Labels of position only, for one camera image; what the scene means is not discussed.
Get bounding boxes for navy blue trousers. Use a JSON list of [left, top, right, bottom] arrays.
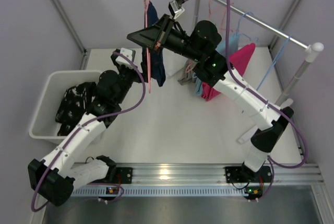
[[141, 1, 166, 87]]

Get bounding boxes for coral pink hanger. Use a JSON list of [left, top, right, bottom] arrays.
[[144, 0, 151, 93]]

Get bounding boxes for black white patterned trousers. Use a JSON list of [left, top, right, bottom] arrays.
[[55, 82, 97, 136]]

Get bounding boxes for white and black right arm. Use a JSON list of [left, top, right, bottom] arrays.
[[127, 14, 294, 181]]

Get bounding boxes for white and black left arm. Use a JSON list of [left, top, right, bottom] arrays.
[[28, 48, 146, 212]]

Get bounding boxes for grey trousers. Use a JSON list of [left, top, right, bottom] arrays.
[[177, 60, 196, 86]]

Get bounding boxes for light blue trousers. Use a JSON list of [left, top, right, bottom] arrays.
[[195, 33, 240, 101]]

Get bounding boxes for pink trousers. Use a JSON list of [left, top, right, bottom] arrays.
[[201, 43, 256, 101]]

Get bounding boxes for white plastic laundry basket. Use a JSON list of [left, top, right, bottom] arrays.
[[29, 70, 102, 145]]

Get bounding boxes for white and metal clothes rack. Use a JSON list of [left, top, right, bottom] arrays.
[[164, 0, 325, 145]]

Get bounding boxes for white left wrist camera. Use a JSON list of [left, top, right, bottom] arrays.
[[116, 48, 136, 67]]

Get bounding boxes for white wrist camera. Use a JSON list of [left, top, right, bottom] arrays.
[[116, 48, 136, 67], [168, 0, 185, 20]]

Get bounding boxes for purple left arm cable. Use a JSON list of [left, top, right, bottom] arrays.
[[31, 53, 146, 212]]

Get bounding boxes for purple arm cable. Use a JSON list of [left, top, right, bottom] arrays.
[[182, 0, 308, 201], [31, 53, 146, 212]]

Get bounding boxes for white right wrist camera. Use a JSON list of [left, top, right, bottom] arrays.
[[168, 0, 185, 20]]

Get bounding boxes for grey slotted cable duct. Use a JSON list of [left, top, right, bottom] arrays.
[[72, 185, 248, 197]]

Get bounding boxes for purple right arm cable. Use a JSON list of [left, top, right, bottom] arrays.
[[182, 0, 308, 201]]

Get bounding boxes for aluminium mounting rail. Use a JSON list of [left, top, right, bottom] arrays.
[[117, 163, 324, 186]]

